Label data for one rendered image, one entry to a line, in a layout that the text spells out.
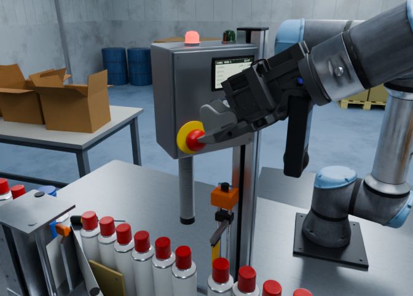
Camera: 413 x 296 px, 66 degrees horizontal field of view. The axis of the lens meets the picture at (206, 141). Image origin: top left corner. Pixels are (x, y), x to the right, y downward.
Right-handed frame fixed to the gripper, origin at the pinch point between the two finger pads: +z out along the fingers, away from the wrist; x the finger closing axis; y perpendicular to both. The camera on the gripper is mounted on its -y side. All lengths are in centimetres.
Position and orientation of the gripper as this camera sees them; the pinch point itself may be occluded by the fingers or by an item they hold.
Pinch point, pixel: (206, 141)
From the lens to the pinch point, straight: 52.0
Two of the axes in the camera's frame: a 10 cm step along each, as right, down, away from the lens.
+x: -4.6, 3.3, -8.3
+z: -7.7, 3.2, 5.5
